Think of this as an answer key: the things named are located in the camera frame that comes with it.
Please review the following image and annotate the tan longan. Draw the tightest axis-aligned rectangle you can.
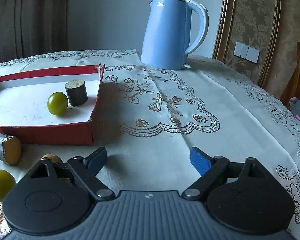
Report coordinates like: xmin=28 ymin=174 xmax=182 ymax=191
xmin=41 ymin=154 xmax=63 ymax=163

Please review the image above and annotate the green tomato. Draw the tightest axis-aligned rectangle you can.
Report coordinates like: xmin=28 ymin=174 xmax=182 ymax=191
xmin=0 ymin=170 xmax=17 ymax=202
xmin=47 ymin=92 xmax=68 ymax=115

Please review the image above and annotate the dark sugarcane piece in box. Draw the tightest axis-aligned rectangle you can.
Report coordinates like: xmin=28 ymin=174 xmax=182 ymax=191
xmin=65 ymin=79 xmax=88 ymax=107

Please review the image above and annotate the white embroidered tablecloth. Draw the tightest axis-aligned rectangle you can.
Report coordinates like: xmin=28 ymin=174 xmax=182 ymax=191
xmin=0 ymin=50 xmax=300 ymax=239

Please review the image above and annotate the dark sugarcane piece on table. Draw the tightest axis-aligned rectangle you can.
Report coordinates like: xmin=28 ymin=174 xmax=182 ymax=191
xmin=0 ymin=133 xmax=22 ymax=166

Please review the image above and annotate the green tomato front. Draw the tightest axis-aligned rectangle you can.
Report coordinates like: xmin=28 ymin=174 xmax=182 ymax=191
xmin=0 ymin=170 xmax=17 ymax=202

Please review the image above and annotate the red shallow cardboard box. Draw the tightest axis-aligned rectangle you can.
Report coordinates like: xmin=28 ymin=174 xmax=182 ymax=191
xmin=0 ymin=64 xmax=104 ymax=145

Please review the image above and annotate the blue electric kettle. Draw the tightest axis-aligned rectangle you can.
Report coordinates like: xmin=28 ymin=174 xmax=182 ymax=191
xmin=141 ymin=0 xmax=209 ymax=70

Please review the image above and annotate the brown curtain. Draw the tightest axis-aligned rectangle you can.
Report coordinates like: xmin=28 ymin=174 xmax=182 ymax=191
xmin=0 ymin=0 xmax=68 ymax=63

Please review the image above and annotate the white wall switch panel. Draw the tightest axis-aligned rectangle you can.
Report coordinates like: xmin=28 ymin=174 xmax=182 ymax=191
xmin=234 ymin=41 xmax=260 ymax=63

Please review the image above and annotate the gold framed wall panel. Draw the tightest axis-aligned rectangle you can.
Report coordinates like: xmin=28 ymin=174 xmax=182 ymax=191
xmin=212 ymin=0 xmax=300 ymax=98

